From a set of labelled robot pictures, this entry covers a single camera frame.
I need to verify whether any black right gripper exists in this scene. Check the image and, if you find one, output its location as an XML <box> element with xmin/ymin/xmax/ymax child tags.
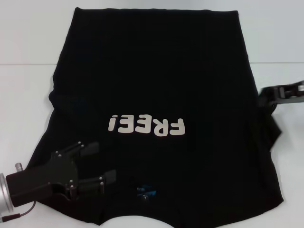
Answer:
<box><xmin>260</xmin><ymin>80</ymin><xmax>304</xmax><ymax>107</ymax></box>

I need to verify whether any black t-shirt with FREE print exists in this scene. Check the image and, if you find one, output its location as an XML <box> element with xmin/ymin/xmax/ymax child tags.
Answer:
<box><xmin>15</xmin><ymin>7</ymin><xmax>285</xmax><ymax>228</ymax></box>

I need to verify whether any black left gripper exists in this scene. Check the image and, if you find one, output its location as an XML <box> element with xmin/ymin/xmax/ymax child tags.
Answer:
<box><xmin>5</xmin><ymin>141</ymin><xmax>117</xmax><ymax>208</ymax></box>

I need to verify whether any dark red cable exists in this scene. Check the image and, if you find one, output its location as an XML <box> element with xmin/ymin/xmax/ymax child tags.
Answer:
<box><xmin>0</xmin><ymin>200</ymin><xmax>37</xmax><ymax>216</ymax></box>

